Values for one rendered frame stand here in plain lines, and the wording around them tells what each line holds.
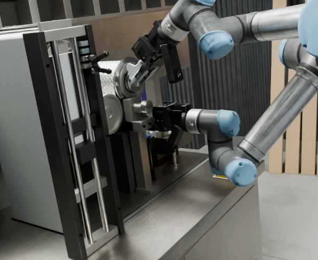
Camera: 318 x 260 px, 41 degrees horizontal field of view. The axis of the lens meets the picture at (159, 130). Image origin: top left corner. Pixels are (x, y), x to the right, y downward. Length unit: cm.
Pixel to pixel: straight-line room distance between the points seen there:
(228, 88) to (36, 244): 329
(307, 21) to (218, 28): 33
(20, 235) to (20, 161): 21
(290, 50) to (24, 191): 86
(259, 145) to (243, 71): 302
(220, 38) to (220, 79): 321
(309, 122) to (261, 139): 248
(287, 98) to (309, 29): 41
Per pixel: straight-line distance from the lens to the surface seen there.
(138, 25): 191
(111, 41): 176
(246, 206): 151
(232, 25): 110
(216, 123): 123
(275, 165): 370
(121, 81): 128
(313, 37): 77
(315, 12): 77
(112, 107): 126
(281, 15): 105
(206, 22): 107
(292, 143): 367
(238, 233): 148
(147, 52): 120
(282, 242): 277
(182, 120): 128
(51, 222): 123
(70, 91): 101
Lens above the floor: 146
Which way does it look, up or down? 16 degrees down
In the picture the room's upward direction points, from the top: 7 degrees counter-clockwise
